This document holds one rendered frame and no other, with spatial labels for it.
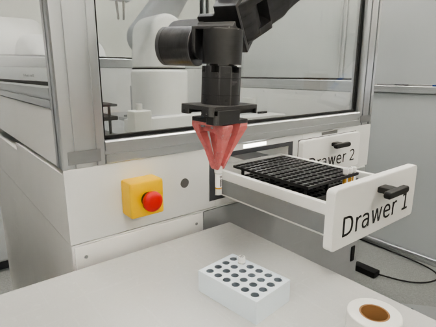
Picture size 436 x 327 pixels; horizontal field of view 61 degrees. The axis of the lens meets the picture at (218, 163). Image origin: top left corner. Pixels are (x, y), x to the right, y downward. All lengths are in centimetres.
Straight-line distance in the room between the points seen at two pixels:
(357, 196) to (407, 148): 183
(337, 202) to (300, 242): 57
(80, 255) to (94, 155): 19
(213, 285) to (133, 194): 23
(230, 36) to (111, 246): 48
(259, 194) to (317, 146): 39
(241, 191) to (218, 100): 33
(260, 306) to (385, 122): 208
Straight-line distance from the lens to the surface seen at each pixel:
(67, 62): 70
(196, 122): 55
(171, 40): 56
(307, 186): 74
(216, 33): 53
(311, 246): 125
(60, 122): 69
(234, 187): 83
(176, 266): 73
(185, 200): 84
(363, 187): 70
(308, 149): 108
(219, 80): 52
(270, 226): 106
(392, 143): 254
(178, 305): 62
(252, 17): 59
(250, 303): 57
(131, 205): 72
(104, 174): 74
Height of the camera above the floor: 111
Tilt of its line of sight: 14 degrees down
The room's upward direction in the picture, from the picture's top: straight up
